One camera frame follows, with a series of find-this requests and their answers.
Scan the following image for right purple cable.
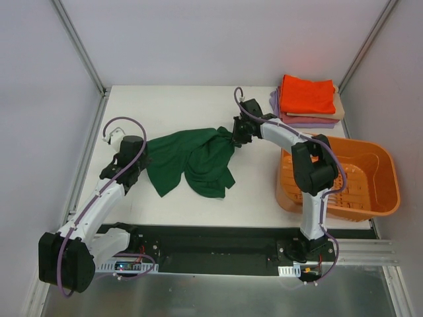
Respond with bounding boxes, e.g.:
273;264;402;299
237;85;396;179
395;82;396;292
233;87;348;285

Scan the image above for aluminium frame post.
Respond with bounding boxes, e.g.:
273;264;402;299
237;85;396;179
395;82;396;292
50;0;109;98
338;0;400;95

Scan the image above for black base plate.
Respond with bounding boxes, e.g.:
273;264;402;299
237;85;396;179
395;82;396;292
98;225;334;275

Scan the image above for folded orange t shirt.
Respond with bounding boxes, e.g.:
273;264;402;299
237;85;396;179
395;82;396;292
280;75;336;114

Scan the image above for right white cable duct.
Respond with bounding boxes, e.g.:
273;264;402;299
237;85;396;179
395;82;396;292
278;265;301;278

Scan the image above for dark green t shirt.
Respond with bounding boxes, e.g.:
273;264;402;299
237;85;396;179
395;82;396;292
147;127;235;199

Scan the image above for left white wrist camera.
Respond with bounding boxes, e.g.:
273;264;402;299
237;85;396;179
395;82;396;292
102;127;126;152

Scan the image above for folded beige t shirt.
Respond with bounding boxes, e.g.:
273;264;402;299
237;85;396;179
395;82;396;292
288;85;345;120

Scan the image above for aluminium front rail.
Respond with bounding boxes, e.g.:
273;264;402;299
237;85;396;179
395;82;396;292
333;239;400;266

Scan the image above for folded lavender t shirt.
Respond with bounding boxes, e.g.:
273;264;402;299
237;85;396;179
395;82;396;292
269;87;339;129

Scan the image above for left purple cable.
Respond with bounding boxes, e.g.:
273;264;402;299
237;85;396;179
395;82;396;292
56;116;148;298

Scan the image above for orange plastic basket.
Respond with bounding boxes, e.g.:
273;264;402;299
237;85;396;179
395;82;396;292
276;136;401;222

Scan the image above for left aluminium frame post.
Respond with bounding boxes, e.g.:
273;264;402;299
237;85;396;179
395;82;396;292
50;0;109;98

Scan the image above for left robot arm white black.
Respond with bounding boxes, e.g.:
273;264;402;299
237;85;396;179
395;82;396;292
38;135;150;293

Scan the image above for white cable duct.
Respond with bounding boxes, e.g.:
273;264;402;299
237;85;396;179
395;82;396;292
278;265;301;278
96;260;159;274

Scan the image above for purple cable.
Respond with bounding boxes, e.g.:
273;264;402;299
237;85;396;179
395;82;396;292
233;87;348;285
56;116;148;298

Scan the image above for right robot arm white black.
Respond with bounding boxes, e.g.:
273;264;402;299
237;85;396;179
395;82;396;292
233;98;339;264

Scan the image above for left white cable duct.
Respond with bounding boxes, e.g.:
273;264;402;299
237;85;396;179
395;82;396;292
96;260;159;274

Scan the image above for right aluminium frame post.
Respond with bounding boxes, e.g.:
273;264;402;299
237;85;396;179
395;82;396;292
338;0;400;95

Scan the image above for folded pink t shirt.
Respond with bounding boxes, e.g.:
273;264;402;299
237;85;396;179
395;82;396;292
279;85;345;128

